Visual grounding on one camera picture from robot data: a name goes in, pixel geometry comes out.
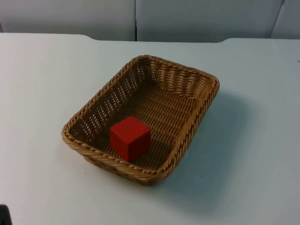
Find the red cube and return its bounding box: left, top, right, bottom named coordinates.
left=109, top=115, right=151, bottom=163

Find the pale brown wicker basket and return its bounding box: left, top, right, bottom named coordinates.
left=60, top=54, right=221, bottom=188

